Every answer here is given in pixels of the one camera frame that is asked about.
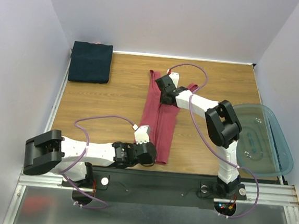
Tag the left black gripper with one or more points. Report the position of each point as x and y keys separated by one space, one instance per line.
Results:
x=148 y=161

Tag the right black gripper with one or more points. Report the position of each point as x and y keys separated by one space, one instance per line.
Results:
x=166 y=84

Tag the red tank top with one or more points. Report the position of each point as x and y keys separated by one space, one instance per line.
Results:
x=161 y=118

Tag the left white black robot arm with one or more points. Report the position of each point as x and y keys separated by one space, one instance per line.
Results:
x=52 y=152

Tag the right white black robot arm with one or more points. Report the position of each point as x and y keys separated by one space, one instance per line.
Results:
x=223 y=128

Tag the folded navy tank top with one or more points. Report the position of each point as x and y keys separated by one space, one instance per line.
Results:
x=90 y=62

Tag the clear teal plastic bin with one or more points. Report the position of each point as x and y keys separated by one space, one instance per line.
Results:
x=262 y=146

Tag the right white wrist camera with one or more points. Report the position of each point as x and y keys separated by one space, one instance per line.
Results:
x=174 y=77

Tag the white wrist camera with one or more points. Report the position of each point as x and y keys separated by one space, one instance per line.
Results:
x=174 y=77
x=141 y=134

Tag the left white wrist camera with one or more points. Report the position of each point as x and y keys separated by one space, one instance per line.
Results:
x=141 y=134

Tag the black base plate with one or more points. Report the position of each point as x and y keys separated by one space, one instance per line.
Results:
x=156 y=188

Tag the aluminium frame rail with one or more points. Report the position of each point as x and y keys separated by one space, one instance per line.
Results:
x=45 y=200

